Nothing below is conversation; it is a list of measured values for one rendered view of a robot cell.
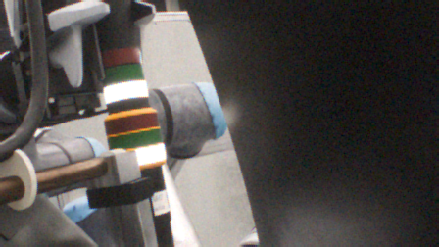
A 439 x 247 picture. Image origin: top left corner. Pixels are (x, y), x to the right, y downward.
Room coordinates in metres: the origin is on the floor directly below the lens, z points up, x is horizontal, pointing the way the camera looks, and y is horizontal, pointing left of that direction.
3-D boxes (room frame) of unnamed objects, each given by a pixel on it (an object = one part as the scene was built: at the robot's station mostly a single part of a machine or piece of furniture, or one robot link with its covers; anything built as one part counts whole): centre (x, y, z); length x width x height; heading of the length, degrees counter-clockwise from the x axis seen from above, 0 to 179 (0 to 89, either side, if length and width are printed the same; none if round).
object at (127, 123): (0.39, 0.03, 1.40); 0.04 x 0.04 x 0.01
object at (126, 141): (0.39, 0.03, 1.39); 0.04 x 0.04 x 0.01
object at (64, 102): (0.48, 0.11, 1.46); 0.12 x 0.08 x 0.09; 39
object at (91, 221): (1.22, 0.25, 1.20); 0.13 x 0.12 x 0.14; 117
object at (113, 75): (0.39, 0.03, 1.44); 0.03 x 0.03 x 0.01
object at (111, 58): (0.39, 0.03, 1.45); 0.03 x 0.03 x 0.01
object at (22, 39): (0.42, 0.09, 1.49); 0.09 x 0.05 x 0.02; 31
